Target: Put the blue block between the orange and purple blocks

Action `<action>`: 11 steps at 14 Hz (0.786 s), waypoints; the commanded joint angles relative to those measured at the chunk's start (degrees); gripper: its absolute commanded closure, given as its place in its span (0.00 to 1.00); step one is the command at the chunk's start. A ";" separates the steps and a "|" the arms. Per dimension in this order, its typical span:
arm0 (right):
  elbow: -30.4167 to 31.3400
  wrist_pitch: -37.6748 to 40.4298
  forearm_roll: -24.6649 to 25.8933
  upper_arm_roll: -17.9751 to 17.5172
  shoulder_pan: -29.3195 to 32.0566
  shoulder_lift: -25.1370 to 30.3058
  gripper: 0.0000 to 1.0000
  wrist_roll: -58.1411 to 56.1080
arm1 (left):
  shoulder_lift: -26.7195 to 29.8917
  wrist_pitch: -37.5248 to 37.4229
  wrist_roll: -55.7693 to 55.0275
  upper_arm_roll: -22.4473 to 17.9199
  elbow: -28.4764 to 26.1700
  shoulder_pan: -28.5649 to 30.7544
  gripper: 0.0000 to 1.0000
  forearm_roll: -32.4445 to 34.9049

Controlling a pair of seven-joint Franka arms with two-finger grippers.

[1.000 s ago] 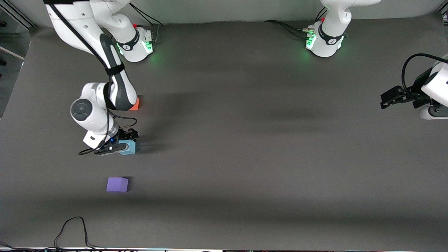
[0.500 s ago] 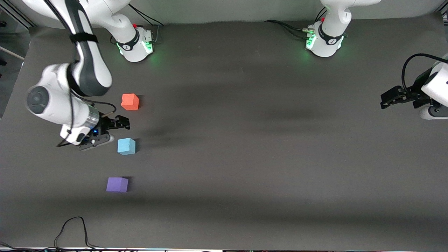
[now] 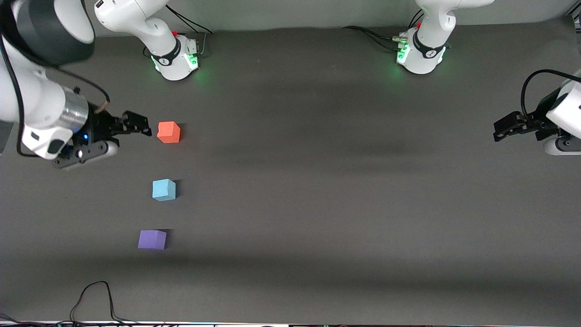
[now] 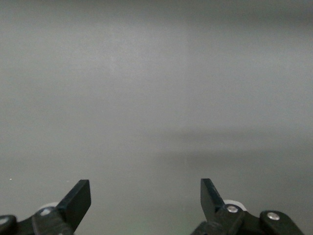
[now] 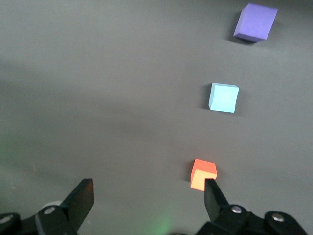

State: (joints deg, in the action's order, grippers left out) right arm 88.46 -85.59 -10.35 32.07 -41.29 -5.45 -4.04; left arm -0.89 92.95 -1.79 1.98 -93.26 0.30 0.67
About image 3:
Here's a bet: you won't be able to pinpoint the black left base cables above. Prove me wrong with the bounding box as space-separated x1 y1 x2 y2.
342 9 425 51

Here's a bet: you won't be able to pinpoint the black right base cables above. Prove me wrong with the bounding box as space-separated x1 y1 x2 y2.
165 5 214 56

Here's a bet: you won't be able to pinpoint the black left arm wrist cable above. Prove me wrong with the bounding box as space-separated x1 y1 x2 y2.
520 69 581 119

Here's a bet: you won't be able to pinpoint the purple foam block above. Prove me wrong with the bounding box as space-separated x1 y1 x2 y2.
138 230 167 251

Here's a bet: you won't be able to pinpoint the black base cables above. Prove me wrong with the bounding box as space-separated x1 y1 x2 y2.
165 5 214 56
342 9 425 51

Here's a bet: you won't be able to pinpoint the dark grey table mat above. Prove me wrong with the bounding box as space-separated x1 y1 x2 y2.
0 16 581 326

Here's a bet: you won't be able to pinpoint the orange foam block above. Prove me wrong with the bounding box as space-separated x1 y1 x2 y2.
157 121 181 144

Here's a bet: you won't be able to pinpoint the black cable on table edge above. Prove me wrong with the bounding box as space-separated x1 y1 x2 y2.
0 281 214 327

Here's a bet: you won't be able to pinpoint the light blue foam block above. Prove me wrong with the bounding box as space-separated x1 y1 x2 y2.
152 178 177 202

